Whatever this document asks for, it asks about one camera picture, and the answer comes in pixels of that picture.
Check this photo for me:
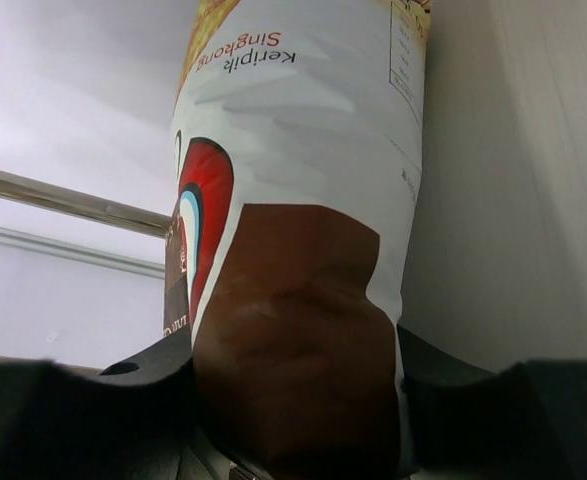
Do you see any brown Kettle sea salt bag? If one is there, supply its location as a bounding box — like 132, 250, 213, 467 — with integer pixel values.
163, 206, 191, 337

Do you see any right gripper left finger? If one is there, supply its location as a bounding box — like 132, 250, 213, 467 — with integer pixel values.
0, 337, 214, 480

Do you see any white two-tier shelf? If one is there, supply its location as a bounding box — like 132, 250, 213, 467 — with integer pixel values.
0, 170, 169, 279

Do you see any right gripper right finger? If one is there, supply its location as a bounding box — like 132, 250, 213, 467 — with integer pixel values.
397, 328, 587, 479

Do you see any brown Chuba cassava bag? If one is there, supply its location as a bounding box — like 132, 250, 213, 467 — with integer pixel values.
166, 1, 430, 479

